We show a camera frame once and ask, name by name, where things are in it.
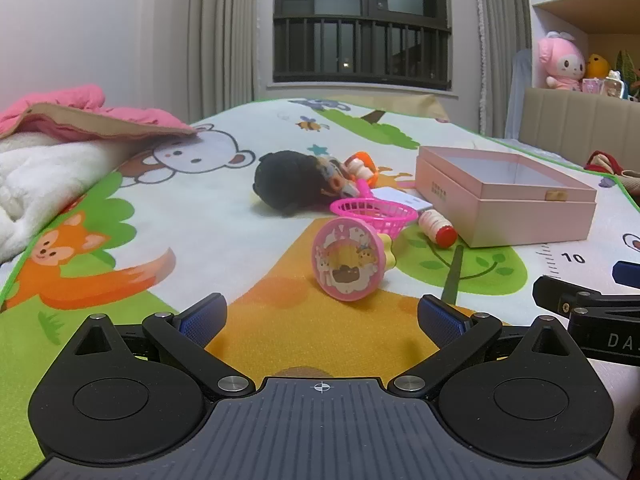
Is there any tan bed sheet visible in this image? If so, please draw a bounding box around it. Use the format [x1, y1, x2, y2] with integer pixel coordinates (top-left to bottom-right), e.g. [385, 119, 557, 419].
[370, 94, 451, 123]

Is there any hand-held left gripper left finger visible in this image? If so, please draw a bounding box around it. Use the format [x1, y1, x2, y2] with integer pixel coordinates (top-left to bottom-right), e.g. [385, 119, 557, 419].
[74, 292, 257, 397]

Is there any translucent plastic bag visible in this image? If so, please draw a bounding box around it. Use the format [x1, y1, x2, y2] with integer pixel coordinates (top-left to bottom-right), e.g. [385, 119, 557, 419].
[505, 49, 532, 141]

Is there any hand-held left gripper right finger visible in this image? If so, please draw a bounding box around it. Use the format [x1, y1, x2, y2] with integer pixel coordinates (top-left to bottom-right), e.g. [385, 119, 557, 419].
[389, 294, 568, 398]

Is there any white plug adapter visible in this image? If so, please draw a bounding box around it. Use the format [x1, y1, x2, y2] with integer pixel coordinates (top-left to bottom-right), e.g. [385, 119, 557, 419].
[372, 187, 433, 213]

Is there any pink cardboard box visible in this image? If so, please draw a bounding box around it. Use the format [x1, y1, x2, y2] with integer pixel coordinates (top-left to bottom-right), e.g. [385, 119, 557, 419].
[414, 145, 598, 248]

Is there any white fleece blanket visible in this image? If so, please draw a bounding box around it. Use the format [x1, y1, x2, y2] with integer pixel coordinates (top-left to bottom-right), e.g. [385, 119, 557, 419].
[0, 130, 151, 266]

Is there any white toy milk bottle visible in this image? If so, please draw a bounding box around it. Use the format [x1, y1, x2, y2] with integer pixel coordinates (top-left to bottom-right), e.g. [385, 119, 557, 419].
[417, 209, 458, 248]

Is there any pink quilted blanket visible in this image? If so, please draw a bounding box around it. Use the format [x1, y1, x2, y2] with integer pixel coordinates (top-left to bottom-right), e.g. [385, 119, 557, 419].
[0, 84, 198, 142]

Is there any red and beige toy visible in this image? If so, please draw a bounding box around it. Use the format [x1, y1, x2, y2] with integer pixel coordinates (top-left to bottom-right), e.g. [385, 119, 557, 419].
[584, 150, 640, 181]

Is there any white window sill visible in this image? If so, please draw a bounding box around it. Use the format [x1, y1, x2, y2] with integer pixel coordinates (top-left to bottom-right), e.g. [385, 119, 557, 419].
[265, 82, 458, 106]

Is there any wooden shelf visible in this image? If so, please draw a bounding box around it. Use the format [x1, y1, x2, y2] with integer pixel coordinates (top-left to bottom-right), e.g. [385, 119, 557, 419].
[532, 0, 640, 101]

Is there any grey curtain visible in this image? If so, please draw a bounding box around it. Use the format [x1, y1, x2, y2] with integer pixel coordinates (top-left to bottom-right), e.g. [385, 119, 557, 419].
[470, 0, 533, 138]
[187, 0, 256, 126]

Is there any black window railing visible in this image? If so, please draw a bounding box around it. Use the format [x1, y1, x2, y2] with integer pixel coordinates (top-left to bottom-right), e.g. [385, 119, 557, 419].
[272, 16, 451, 92]

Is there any yellow plush toy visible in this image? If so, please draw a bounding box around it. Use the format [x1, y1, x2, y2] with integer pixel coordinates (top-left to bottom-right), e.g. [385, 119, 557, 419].
[585, 52, 611, 81]

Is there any green plant leaf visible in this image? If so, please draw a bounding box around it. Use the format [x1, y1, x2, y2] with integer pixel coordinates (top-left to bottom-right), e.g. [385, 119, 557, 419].
[614, 50, 640, 83]

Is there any black plush toy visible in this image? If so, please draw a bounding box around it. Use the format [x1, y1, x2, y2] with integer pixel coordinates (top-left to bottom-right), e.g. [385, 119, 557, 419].
[253, 150, 351, 217]

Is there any pink plush bunny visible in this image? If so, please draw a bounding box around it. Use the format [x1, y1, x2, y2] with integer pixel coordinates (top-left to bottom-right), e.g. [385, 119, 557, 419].
[537, 31, 586, 92]

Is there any clear baby bottle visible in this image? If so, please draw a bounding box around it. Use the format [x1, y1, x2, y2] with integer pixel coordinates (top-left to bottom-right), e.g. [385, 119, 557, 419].
[602, 70, 628, 101]

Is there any beige padded headboard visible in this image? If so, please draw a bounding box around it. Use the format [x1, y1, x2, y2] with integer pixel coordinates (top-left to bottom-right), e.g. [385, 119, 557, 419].
[519, 87, 640, 171]

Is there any printed play mat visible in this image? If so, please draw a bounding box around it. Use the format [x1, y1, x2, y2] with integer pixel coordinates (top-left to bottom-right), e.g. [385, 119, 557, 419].
[0, 97, 640, 480]

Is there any orange plastic toy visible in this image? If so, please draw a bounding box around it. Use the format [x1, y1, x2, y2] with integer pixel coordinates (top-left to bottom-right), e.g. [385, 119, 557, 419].
[342, 151, 380, 187]

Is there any pink round toy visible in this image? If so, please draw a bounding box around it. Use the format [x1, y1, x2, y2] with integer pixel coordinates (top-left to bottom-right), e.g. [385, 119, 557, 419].
[311, 215, 398, 302]

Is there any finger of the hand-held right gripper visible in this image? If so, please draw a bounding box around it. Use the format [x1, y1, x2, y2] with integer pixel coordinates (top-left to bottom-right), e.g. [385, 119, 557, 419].
[612, 260, 640, 290]
[532, 275, 640, 318]

